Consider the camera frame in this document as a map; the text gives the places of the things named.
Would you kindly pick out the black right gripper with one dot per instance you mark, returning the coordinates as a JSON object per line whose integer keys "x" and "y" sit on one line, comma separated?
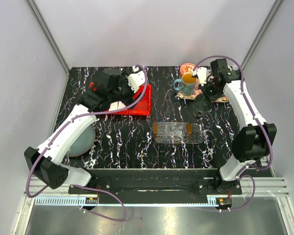
{"x": 211, "y": 97}

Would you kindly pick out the blue-grey ceramic plate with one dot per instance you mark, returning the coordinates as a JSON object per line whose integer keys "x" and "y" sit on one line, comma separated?
{"x": 83, "y": 143}

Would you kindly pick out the white toothpaste tube dark cap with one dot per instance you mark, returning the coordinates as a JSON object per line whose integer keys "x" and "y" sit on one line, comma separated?
{"x": 114, "y": 106}

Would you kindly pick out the clear glass tray wooden handles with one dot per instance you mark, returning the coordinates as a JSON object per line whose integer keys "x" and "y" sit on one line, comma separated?
{"x": 177, "y": 133}

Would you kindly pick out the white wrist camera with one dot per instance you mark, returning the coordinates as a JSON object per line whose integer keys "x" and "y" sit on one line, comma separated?
{"x": 201, "y": 73}
{"x": 136, "y": 80}

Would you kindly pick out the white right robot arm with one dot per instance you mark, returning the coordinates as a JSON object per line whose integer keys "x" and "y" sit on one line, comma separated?
{"x": 252, "y": 146}

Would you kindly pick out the blue floral mug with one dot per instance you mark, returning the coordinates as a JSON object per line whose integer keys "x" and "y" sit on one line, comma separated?
{"x": 185, "y": 85}

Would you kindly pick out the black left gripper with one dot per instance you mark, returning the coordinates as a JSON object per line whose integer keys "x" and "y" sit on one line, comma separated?
{"x": 123, "y": 81}

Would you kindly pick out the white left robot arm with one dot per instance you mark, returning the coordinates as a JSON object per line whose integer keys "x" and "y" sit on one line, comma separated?
{"x": 45, "y": 161}

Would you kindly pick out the red bin with mug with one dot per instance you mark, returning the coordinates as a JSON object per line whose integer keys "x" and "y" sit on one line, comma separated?
{"x": 143, "y": 108}

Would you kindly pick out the dark grey mug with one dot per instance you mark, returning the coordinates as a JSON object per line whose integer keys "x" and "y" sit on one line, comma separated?
{"x": 202, "y": 105}

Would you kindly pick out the red bin with toothpaste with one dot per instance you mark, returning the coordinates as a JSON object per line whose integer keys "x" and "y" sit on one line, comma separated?
{"x": 117, "y": 111}

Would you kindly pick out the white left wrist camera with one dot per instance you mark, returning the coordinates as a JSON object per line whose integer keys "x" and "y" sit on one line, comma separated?
{"x": 136, "y": 80}

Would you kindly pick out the floral placemat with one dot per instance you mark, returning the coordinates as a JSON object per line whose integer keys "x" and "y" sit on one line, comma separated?
{"x": 196, "y": 92}

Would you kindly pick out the aluminium frame rail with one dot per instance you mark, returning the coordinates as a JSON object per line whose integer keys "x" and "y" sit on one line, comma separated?
{"x": 73, "y": 196}

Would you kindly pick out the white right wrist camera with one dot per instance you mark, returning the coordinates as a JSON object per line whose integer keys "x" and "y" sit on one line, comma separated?
{"x": 201, "y": 73}

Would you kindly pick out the red patterned bowl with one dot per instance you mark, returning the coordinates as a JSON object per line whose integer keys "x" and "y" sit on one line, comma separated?
{"x": 186, "y": 68}

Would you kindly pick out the white toothpaste tube red cap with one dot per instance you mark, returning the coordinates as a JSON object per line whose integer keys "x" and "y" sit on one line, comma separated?
{"x": 121, "y": 105}

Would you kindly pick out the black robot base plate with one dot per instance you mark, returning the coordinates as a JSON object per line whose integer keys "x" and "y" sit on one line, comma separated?
{"x": 201, "y": 186}

